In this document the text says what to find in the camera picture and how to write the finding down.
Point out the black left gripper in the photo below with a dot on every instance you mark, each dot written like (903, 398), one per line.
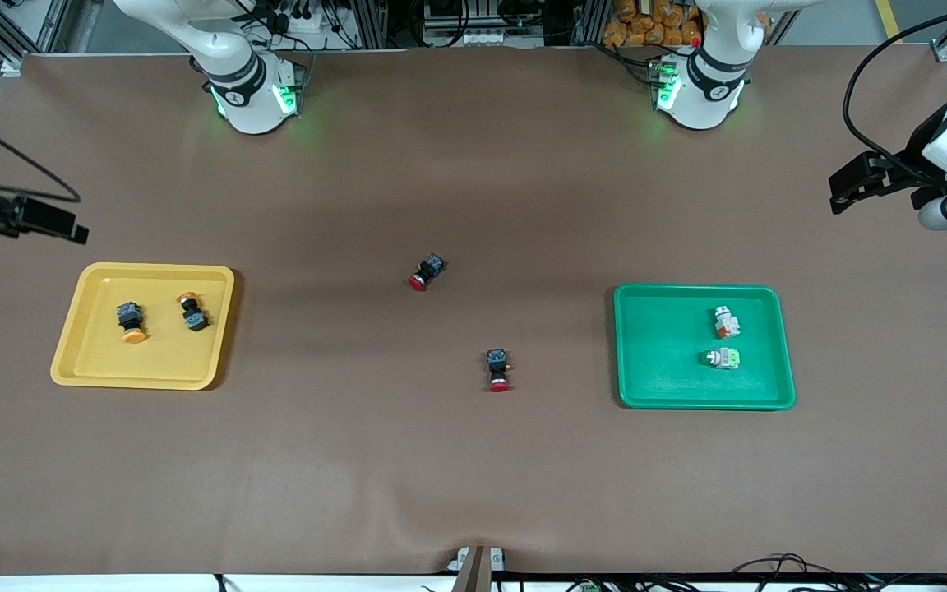
(916, 159)

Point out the yellow push button black body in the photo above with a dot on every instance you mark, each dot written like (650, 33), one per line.
(131, 316)
(193, 314)

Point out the white button orange block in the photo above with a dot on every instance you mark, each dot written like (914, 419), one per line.
(726, 322)

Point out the white button green block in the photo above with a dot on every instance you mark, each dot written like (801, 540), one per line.
(724, 358)

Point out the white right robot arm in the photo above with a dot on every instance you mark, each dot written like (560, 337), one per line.
(251, 107)

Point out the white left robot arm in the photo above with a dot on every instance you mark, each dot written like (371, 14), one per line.
(699, 99)

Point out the yellow plastic tray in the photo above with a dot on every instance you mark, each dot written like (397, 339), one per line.
(161, 358)

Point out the green plastic tray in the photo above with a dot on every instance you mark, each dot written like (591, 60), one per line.
(662, 362)

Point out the orange mesh bag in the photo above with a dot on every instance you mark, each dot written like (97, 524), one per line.
(654, 23)

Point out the white power strip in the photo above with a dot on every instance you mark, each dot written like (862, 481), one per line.
(301, 20)

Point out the red push button black body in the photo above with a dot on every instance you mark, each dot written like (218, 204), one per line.
(498, 366)
(427, 270)

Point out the grey electronics box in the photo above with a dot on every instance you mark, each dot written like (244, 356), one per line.
(473, 25)

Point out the brown table mat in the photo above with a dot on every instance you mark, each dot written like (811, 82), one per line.
(473, 477)

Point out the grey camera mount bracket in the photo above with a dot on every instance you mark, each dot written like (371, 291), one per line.
(473, 567)

